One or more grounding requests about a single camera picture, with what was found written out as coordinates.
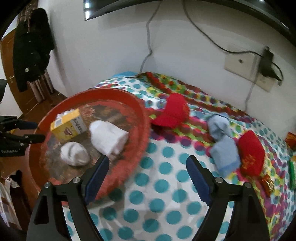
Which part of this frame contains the white sock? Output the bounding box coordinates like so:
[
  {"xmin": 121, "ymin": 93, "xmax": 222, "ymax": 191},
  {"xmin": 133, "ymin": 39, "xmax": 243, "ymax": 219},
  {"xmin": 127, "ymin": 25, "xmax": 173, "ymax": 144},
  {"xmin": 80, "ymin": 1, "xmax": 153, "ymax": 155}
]
[
  {"xmin": 60, "ymin": 142, "xmax": 90, "ymax": 167},
  {"xmin": 89, "ymin": 120, "xmax": 129, "ymax": 161}
]

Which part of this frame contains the yellow cartoon medicine box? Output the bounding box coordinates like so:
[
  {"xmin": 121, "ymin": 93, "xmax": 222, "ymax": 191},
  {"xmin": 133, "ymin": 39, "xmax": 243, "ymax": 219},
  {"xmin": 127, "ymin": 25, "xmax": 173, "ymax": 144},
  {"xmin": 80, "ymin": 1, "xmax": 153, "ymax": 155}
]
[{"xmin": 50, "ymin": 108, "xmax": 87, "ymax": 142}]

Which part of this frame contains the red sock with gold print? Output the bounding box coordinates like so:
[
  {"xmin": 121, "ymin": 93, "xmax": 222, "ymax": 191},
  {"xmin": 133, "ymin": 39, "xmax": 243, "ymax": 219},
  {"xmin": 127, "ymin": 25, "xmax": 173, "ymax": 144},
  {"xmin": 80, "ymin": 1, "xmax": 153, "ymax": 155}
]
[{"xmin": 238, "ymin": 131, "xmax": 265, "ymax": 177}]

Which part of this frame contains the light blue sock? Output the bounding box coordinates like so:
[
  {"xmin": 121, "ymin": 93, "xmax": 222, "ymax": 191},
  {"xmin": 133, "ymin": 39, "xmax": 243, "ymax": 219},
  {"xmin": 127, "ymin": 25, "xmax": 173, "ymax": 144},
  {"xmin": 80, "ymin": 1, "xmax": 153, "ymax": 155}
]
[
  {"xmin": 207, "ymin": 114, "xmax": 231, "ymax": 142},
  {"xmin": 210, "ymin": 135, "xmax": 241, "ymax": 178}
]

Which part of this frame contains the dark wooden nightstand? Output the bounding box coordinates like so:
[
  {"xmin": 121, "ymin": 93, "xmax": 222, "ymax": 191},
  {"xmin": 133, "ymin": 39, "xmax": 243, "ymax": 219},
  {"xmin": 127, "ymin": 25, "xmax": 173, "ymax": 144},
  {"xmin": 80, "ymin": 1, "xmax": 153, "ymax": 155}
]
[{"xmin": 0, "ymin": 90, "xmax": 68, "ymax": 197}]

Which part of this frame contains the red green snack box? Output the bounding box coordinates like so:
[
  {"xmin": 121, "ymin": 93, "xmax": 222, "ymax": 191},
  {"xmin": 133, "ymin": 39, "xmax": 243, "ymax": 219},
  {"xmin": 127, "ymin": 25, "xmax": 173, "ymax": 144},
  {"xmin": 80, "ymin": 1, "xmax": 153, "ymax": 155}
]
[{"xmin": 288, "ymin": 161, "xmax": 296, "ymax": 189}]

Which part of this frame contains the polka dot bed sheet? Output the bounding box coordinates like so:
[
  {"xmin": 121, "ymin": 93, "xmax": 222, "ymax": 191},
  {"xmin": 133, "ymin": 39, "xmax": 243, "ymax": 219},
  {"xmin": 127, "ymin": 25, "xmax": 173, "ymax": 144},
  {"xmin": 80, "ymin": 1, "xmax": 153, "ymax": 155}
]
[{"xmin": 88, "ymin": 73, "xmax": 295, "ymax": 240}]

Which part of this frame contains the black hanging jacket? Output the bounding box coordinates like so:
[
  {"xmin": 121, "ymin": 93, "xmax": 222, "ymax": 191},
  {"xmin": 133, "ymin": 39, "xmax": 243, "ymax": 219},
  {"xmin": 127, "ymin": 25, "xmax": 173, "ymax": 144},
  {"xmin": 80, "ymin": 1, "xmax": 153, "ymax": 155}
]
[{"xmin": 13, "ymin": 8, "xmax": 55, "ymax": 92}]

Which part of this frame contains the orange red snack packet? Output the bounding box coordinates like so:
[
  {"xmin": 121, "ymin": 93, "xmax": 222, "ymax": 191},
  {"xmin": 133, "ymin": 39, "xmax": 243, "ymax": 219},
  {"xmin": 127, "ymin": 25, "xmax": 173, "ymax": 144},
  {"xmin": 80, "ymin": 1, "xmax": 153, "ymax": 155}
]
[{"xmin": 285, "ymin": 132, "xmax": 296, "ymax": 151}]

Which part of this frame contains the red round tray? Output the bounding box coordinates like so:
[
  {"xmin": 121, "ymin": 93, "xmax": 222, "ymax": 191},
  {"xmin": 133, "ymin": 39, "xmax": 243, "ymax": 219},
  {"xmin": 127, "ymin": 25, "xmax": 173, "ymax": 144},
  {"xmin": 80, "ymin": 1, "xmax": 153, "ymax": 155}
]
[{"xmin": 28, "ymin": 87, "xmax": 150, "ymax": 200}]

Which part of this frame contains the black power adapter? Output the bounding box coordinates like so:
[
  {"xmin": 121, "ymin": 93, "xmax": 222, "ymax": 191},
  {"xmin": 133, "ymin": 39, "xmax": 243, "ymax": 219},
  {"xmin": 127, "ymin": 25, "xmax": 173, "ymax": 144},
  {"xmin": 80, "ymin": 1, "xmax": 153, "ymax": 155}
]
[{"xmin": 258, "ymin": 46, "xmax": 276, "ymax": 78}]

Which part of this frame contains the white wall socket plate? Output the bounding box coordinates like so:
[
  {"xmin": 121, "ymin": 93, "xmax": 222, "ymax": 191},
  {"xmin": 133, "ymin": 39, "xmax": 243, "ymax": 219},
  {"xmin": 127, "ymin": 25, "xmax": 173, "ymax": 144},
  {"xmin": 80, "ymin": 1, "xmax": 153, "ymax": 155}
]
[{"xmin": 224, "ymin": 53, "xmax": 275, "ymax": 92}]

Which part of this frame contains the black hanging cable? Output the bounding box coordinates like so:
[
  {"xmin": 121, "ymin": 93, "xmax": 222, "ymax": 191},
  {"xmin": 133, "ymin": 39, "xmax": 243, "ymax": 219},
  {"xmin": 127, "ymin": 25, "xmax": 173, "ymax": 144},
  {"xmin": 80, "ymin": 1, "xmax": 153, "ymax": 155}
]
[{"xmin": 139, "ymin": 0, "xmax": 163, "ymax": 74}]

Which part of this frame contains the black wall television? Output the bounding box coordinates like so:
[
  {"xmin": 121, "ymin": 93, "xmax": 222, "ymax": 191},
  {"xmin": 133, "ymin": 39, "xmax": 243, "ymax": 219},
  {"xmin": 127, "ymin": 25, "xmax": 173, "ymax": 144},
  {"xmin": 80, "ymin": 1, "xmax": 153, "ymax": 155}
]
[{"xmin": 83, "ymin": 0, "xmax": 290, "ymax": 35}]

